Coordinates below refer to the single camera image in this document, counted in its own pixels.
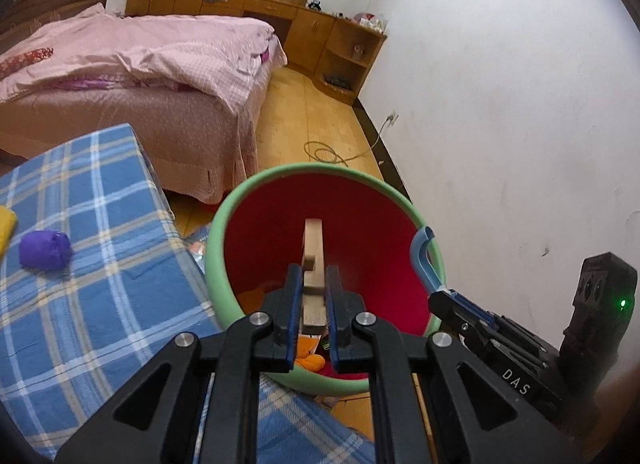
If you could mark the pink bed quilt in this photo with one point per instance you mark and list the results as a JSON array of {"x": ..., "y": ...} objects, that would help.
[{"x": 221, "y": 56}]

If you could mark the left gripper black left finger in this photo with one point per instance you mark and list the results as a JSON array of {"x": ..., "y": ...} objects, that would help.
[{"x": 196, "y": 393}]

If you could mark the red green trash bin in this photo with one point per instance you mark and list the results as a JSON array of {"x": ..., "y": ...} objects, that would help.
[{"x": 367, "y": 229}]

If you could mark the blue plastic strip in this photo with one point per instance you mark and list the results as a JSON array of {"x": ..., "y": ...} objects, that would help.
[{"x": 420, "y": 263}]

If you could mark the wooden bed with headboard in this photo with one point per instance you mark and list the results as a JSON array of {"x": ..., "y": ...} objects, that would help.
[{"x": 196, "y": 146}]

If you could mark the red floral pillow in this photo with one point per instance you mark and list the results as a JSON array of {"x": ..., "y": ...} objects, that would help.
[{"x": 16, "y": 63}]

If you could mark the wooden block piece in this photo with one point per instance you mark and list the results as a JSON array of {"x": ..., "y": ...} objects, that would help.
[{"x": 314, "y": 318}]

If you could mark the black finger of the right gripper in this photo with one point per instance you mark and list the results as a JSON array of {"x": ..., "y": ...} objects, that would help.
[
  {"x": 440, "y": 306},
  {"x": 468, "y": 314}
]

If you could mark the magazines under bin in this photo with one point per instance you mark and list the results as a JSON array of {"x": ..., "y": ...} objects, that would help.
[{"x": 196, "y": 245}]

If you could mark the long wooden cabinet desk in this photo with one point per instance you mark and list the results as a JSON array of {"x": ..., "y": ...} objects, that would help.
[{"x": 335, "y": 53}]

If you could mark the items on corner shelf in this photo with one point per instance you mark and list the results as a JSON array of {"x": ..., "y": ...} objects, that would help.
[{"x": 371, "y": 22}]

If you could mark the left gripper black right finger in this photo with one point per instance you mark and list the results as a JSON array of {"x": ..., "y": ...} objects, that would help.
[{"x": 432, "y": 400}]

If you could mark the blue plaid tablecloth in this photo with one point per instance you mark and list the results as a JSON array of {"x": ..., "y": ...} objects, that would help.
[{"x": 70, "y": 338}]

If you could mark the yellow foam net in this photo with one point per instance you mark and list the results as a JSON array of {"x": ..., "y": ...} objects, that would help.
[{"x": 8, "y": 221}]

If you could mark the wall power socket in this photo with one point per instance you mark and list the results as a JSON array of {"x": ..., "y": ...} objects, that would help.
[{"x": 392, "y": 118}]

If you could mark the purple bag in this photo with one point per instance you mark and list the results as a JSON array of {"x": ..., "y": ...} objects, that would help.
[{"x": 45, "y": 250}]

